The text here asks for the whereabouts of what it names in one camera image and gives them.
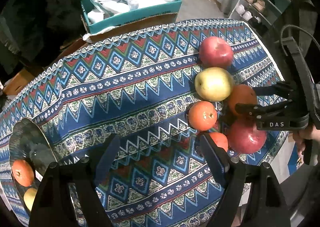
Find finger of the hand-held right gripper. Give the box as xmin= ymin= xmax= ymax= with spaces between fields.
xmin=252 ymin=82 xmax=293 ymax=98
xmin=234 ymin=100 xmax=293 ymax=118

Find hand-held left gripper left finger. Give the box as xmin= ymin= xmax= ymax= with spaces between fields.
xmin=29 ymin=133 xmax=121 ymax=227

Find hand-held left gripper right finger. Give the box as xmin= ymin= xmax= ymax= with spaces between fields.
xmin=199 ymin=133 xmax=292 ymax=227

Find small orange tangerine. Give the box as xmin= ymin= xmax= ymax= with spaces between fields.
xmin=188 ymin=101 xmax=218 ymax=131
xmin=12 ymin=159 xmax=35 ymax=187
xmin=208 ymin=132 xmax=229 ymax=152

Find large orange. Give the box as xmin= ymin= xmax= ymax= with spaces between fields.
xmin=227 ymin=84 xmax=258 ymax=117

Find red apple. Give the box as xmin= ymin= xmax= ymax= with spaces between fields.
xmin=226 ymin=117 xmax=267 ymax=155
xmin=199 ymin=36 xmax=234 ymax=69

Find yellow green apple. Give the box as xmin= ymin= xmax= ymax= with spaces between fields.
xmin=24 ymin=188 xmax=38 ymax=212
xmin=194 ymin=67 xmax=235 ymax=102

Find dark glass bowl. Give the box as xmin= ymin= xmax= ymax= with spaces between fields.
xmin=9 ymin=118 xmax=84 ymax=222

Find person's right hand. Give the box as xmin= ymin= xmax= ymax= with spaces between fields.
xmin=292 ymin=124 xmax=320 ymax=165

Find blue patterned tablecloth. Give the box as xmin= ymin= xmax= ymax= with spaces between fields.
xmin=0 ymin=18 xmax=290 ymax=227

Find white shoes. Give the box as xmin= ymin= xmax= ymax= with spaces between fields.
xmin=236 ymin=4 xmax=255 ymax=20

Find beige shoes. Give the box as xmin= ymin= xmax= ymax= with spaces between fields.
xmin=244 ymin=0 xmax=266 ymax=10

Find brown cardboard box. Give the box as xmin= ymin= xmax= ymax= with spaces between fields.
xmin=84 ymin=13 xmax=178 ymax=43
xmin=4 ymin=67 xmax=38 ymax=95

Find teal cardboard box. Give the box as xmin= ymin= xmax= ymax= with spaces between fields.
xmin=81 ymin=0 xmax=182 ymax=34

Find dark hanging clothes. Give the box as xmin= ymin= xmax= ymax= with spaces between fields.
xmin=0 ymin=0 xmax=87 ymax=76

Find black cable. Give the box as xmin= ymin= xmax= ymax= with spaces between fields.
xmin=280 ymin=25 xmax=320 ymax=50

